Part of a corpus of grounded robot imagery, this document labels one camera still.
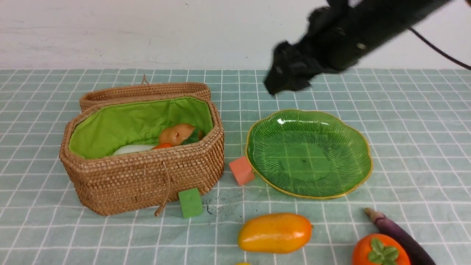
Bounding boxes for purple eggplant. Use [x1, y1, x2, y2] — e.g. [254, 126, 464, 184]
[364, 208, 436, 265]

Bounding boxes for yellow orange mango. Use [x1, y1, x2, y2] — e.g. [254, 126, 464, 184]
[237, 212, 313, 254]

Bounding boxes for green glass leaf plate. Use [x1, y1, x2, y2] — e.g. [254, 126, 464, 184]
[245, 109, 373, 200]

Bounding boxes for woven wicker basket green lining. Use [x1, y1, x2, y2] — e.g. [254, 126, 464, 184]
[59, 94, 225, 216]

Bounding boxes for green checkered tablecloth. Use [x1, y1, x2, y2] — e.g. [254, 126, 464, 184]
[0, 68, 471, 265]

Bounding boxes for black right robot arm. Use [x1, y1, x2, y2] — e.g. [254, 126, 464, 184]
[264, 0, 449, 96]

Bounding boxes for white radish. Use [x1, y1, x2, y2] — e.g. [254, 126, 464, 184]
[113, 144, 155, 155]

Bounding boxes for orange persimmon green leaves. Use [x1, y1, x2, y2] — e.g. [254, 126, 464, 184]
[351, 233, 411, 265]

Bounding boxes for orange foam cube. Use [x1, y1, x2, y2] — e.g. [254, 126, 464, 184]
[229, 156, 255, 186]

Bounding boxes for brown potato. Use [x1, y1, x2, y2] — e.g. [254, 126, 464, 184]
[158, 123, 200, 146]

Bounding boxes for green foam cube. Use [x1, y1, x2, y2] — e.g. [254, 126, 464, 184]
[178, 188, 203, 219]

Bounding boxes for woven wicker basket lid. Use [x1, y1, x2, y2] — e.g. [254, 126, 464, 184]
[79, 76, 211, 111]

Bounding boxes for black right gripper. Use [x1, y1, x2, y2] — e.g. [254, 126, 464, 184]
[264, 0, 372, 96]

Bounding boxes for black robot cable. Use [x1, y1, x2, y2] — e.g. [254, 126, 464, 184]
[408, 26, 471, 70]

